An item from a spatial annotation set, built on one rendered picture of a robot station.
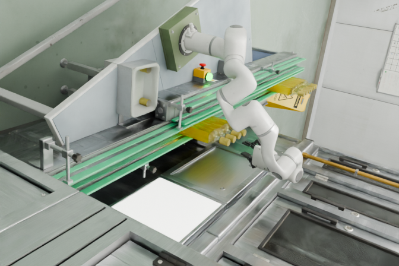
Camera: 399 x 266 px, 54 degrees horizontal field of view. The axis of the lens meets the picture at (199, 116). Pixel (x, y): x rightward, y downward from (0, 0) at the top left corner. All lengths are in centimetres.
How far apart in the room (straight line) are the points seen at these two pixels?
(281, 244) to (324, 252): 16
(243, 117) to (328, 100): 638
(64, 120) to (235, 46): 74
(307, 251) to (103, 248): 91
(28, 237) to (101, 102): 92
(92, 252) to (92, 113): 93
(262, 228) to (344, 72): 624
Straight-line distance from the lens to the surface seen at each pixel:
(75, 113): 160
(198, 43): 188
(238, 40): 166
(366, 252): 167
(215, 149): 206
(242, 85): 153
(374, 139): 785
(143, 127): 177
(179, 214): 153
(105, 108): 171
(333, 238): 167
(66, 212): 93
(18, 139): 218
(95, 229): 88
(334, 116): 788
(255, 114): 149
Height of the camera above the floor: 188
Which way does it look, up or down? 28 degrees down
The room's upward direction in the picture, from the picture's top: 108 degrees clockwise
